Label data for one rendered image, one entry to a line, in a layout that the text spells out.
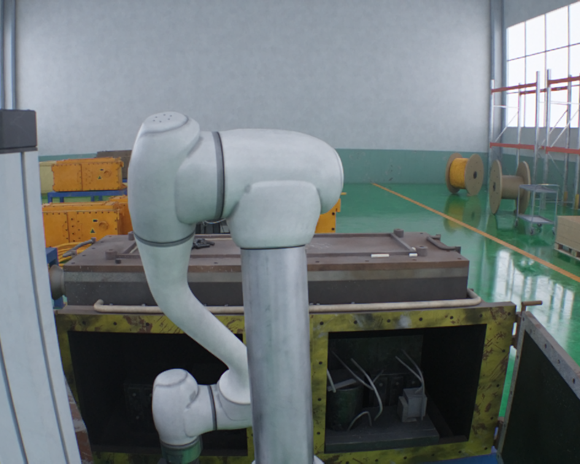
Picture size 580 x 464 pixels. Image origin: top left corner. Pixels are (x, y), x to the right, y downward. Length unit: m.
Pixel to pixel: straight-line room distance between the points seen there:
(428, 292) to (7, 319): 1.27
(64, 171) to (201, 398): 9.81
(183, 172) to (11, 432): 0.40
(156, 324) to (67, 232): 6.48
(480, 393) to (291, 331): 1.08
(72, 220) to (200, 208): 7.16
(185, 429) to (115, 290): 0.62
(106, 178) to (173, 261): 9.67
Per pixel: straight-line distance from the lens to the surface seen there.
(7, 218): 0.52
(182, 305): 0.84
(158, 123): 0.69
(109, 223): 7.65
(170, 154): 0.67
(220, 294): 1.49
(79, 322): 1.54
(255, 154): 0.69
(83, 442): 0.99
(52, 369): 0.60
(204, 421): 1.06
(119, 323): 1.50
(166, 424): 1.06
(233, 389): 1.03
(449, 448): 1.80
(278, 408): 0.77
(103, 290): 1.56
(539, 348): 1.47
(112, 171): 10.36
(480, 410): 1.76
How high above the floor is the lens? 1.75
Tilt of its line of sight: 12 degrees down
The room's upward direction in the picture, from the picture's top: straight up
